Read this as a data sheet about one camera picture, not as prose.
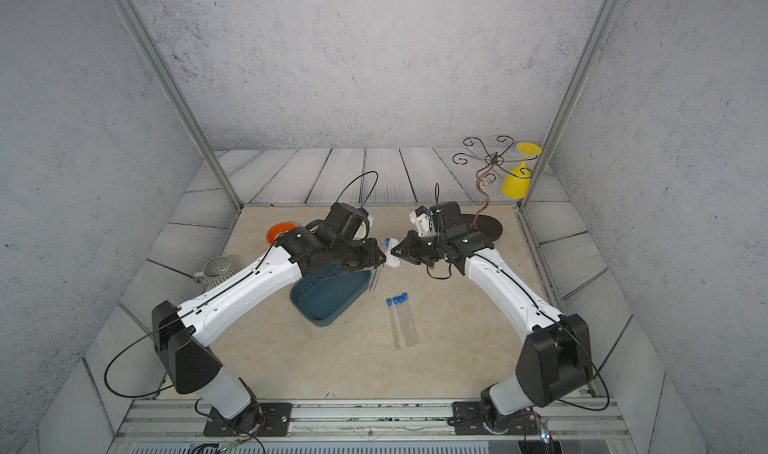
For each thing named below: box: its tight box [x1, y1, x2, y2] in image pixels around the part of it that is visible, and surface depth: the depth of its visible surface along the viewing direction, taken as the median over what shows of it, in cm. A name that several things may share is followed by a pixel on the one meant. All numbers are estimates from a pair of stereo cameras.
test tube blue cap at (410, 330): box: [401, 292, 420, 347], surface depth 91 cm
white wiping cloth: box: [385, 237, 400, 268], surface depth 79 cm
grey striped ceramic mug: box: [193, 256, 240, 288], surface depth 100 cm
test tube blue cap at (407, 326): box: [393, 292, 419, 348], surface depth 92 cm
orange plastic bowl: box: [266, 222, 298, 245], surface depth 110 cm
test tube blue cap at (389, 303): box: [386, 298, 400, 351], surface depth 91 cm
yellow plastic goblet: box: [502, 142, 542, 199], surface depth 98 cm
